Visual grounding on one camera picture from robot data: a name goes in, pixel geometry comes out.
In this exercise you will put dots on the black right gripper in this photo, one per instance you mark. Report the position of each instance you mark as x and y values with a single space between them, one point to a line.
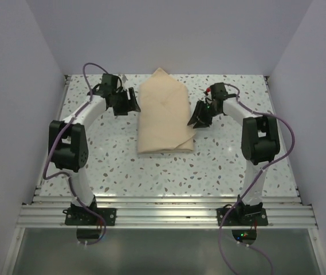
199 113

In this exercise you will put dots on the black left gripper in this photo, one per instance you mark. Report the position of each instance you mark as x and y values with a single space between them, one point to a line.
130 105

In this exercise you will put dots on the beige cloth mat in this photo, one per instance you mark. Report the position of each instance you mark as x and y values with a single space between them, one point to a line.
165 112

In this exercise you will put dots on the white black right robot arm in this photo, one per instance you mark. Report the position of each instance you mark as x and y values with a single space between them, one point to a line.
260 142

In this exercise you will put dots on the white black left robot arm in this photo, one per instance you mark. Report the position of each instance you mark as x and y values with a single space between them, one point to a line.
57 139

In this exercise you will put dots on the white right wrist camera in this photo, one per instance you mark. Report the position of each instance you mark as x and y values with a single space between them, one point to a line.
207 93

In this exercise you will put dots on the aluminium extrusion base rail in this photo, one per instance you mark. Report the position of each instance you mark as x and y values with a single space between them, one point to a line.
174 190

